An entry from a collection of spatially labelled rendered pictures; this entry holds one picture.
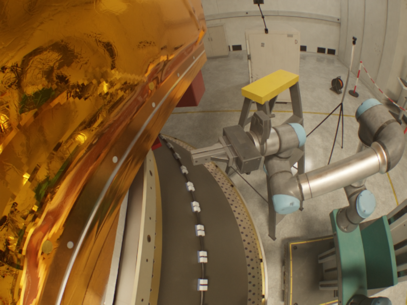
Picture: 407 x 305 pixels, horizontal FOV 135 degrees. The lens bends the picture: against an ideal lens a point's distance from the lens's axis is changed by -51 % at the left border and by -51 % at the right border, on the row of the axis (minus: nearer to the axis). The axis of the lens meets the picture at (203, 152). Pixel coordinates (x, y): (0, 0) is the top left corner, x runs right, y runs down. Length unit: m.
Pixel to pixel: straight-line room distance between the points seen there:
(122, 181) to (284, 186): 0.39
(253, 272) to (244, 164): 0.50
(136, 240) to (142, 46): 0.33
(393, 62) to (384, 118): 4.58
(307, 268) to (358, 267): 0.78
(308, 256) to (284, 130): 1.44
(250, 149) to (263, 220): 1.74
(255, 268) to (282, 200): 0.39
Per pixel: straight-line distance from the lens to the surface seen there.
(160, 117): 0.41
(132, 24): 0.30
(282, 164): 0.53
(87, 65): 0.23
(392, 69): 5.23
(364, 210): 0.89
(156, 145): 0.51
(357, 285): 1.07
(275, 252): 2.03
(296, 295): 1.73
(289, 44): 3.17
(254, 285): 0.77
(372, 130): 0.61
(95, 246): 0.31
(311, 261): 1.78
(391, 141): 0.57
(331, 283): 1.57
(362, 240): 1.11
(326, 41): 7.77
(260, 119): 0.41
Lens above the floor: 1.98
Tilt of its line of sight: 46 degrees down
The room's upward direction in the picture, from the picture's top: 17 degrees counter-clockwise
